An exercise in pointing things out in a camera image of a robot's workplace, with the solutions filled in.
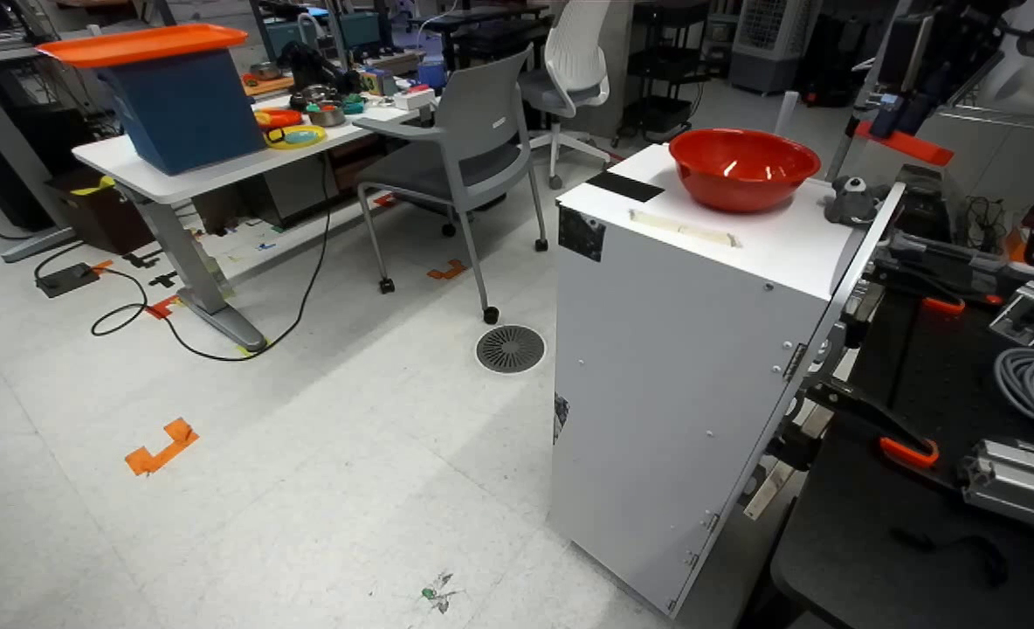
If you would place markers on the grey office chair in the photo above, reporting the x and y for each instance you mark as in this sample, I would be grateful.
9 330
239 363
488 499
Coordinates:
471 154

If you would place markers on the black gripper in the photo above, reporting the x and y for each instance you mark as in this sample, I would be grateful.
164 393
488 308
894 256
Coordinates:
930 49

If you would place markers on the aluminium extrusion rail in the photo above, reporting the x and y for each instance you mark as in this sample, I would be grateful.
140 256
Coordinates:
1000 478

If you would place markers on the red plastic bowl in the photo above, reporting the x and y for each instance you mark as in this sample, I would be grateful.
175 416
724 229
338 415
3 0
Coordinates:
743 171

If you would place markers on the white toy cabinet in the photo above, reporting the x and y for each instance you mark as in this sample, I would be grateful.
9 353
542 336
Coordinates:
683 336

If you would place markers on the blue storage bin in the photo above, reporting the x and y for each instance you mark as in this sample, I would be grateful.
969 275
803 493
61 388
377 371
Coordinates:
174 90

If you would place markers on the grey plush toy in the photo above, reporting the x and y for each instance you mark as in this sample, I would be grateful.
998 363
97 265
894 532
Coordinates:
849 205

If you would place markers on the white swivel chair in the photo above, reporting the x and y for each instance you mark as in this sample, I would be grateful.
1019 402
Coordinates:
572 80

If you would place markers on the black orange clamp rear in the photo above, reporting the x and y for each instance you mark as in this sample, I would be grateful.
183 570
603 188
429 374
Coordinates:
939 294

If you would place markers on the round floor drain cover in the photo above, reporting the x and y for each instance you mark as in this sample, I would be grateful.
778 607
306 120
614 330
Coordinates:
513 346

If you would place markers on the white desk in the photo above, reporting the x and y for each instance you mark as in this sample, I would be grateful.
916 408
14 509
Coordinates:
295 172

